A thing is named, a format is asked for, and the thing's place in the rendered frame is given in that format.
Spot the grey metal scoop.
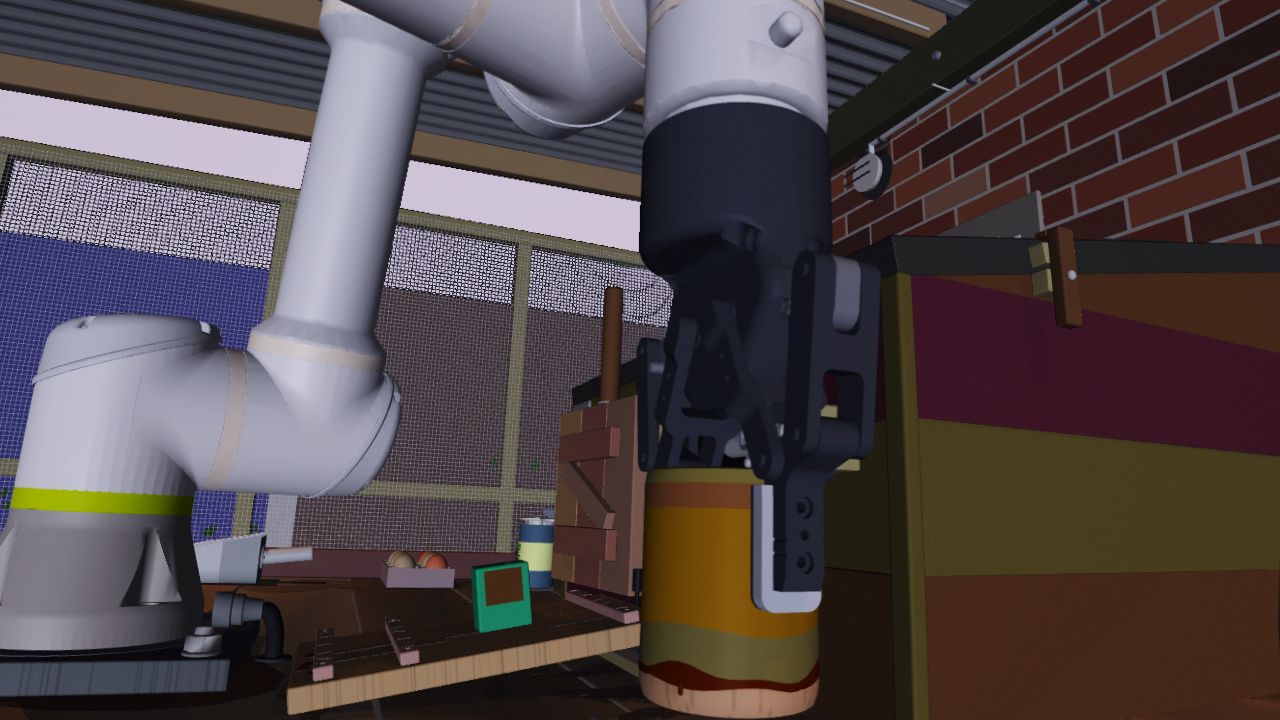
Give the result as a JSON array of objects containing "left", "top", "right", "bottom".
[{"left": 195, "top": 533, "right": 314, "bottom": 585}]

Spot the yellow and orange grit pot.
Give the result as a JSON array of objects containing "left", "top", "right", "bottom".
[{"left": 638, "top": 460, "right": 823, "bottom": 719}]

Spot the olive framed mesh screen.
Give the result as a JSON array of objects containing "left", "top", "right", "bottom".
[{"left": 0, "top": 138, "right": 683, "bottom": 561}]

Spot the brown wooden turn latch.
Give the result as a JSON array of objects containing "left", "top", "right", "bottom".
[{"left": 1030, "top": 227, "right": 1084, "bottom": 329}]

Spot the wooden ramp with battens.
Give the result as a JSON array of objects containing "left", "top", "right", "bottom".
[{"left": 287, "top": 585, "right": 643, "bottom": 715}]

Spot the striped wooden bantam house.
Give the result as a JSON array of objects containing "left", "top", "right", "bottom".
[{"left": 822, "top": 236, "right": 1280, "bottom": 720}]

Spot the pink shallow tray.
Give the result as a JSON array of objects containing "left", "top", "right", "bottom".
[{"left": 380, "top": 563, "right": 456, "bottom": 589}]

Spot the green square box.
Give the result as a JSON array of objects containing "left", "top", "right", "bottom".
[{"left": 471, "top": 560, "right": 534, "bottom": 634}]

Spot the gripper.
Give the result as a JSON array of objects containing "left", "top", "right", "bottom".
[{"left": 636, "top": 100, "right": 883, "bottom": 614}]

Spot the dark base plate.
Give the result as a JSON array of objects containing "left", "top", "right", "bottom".
[{"left": 0, "top": 628, "right": 237, "bottom": 699}]

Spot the brown wooden pole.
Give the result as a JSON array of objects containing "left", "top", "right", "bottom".
[{"left": 601, "top": 287, "right": 625, "bottom": 403}]

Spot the wooden battened door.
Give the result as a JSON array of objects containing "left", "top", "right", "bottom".
[{"left": 553, "top": 395, "right": 649, "bottom": 601}]

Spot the grey wall conduit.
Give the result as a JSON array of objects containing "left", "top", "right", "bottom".
[{"left": 868, "top": 0, "right": 1101, "bottom": 149}]

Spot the grey round wall fitting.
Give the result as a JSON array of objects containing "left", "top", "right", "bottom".
[{"left": 845, "top": 143, "right": 894, "bottom": 199}]

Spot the black bent pipe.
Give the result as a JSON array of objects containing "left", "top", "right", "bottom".
[{"left": 210, "top": 590, "right": 287, "bottom": 661}]

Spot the blue and yellow tin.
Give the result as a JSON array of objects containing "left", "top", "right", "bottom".
[{"left": 517, "top": 515, "right": 556, "bottom": 591}]

